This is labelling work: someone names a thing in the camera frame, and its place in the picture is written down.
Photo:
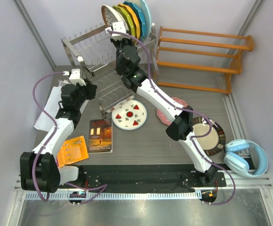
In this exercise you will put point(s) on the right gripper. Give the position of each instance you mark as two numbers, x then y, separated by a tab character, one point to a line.
115	42

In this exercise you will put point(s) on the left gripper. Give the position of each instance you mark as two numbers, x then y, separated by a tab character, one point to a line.
91	89

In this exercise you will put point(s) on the steel dish rack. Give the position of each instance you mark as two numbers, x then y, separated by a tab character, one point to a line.
95	55

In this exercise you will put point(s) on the brown floral pattern plate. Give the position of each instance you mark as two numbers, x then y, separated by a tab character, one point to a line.
110	16

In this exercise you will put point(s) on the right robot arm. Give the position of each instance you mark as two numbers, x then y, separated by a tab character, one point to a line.
181	118

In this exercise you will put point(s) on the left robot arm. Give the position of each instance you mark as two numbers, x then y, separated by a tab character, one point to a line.
39	169

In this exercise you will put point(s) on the orange wooden shelf rack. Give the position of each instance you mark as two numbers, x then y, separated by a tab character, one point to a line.
214	53

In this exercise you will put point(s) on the green plate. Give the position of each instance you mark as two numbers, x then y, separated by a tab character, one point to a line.
124	13

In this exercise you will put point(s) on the blue dotted plate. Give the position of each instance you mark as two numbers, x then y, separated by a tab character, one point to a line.
140	16

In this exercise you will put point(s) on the orange plate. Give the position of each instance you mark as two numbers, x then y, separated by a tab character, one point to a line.
134	18

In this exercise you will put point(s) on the dark paperback book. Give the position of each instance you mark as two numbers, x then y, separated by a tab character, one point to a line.
100	136

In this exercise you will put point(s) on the stack of white papers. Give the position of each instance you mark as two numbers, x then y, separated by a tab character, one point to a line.
44	122

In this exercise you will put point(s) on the light blue plate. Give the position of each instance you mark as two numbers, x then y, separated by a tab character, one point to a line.
146	12

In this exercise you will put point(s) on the white strawberry plate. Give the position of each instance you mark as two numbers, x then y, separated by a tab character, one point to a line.
130	116

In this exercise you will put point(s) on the orange booklet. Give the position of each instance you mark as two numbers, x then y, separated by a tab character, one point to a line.
72	151

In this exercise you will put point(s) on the dark rimmed cream plate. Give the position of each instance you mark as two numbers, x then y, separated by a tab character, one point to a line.
215	141

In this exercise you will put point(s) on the light blue headphones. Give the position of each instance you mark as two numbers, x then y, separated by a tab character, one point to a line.
239	163

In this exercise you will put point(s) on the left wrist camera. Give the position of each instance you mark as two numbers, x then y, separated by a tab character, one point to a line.
75	77

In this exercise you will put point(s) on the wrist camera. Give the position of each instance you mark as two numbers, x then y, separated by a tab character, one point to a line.
116	30
75	77

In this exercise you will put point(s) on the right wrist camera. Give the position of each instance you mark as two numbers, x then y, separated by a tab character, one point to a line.
116	30

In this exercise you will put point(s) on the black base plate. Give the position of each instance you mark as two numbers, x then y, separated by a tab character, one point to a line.
164	178

